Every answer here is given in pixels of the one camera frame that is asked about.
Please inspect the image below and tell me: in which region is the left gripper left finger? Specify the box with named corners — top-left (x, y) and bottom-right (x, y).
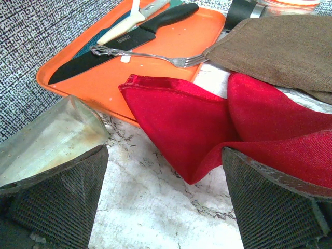
top-left (1, 145), bottom-right (108, 248)

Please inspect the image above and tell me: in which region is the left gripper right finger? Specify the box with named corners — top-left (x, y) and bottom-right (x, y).
top-left (222, 147), bottom-right (331, 248)

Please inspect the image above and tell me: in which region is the red cloth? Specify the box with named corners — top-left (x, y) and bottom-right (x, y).
top-left (119, 73), bottom-right (331, 188)

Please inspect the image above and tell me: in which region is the brown cloth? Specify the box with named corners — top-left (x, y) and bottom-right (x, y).
top-left (203, 15), bottom-right (331, 104)

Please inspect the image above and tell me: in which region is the orange tray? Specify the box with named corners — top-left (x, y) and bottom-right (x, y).
top-left (36, 1), bottom-right (226, 126)

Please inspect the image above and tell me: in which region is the silver fork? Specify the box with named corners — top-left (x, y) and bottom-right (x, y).
top-left (90, 45), bottom-right (209, 68)

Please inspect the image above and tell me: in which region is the pepper grinder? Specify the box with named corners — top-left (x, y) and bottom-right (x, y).
top-left (224, 0), bottom-right (267, 32)

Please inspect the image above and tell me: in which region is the white orange bowl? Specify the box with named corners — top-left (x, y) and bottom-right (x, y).
top-left (261, 0), bottom-right (322, 11)

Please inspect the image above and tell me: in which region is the white handled knife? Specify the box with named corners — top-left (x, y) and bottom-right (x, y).
top-left (96, 0), bottom-right (170, 45)

